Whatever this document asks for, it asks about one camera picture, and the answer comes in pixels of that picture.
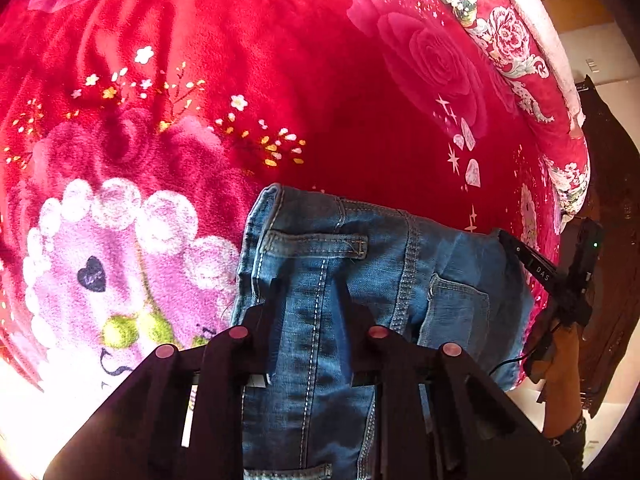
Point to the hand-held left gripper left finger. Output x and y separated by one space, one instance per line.
255 340

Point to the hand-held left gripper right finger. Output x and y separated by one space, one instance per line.
360 340

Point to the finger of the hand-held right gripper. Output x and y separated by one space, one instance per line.
515 247

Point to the blue denim pants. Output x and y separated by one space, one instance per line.
320 260

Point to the person's right forearm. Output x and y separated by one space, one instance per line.
562 385

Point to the dark carved wooden furniture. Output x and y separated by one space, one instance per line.
615 210

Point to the red floral blanket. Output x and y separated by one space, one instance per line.
300 85

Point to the white wall socket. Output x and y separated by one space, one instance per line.
593 64

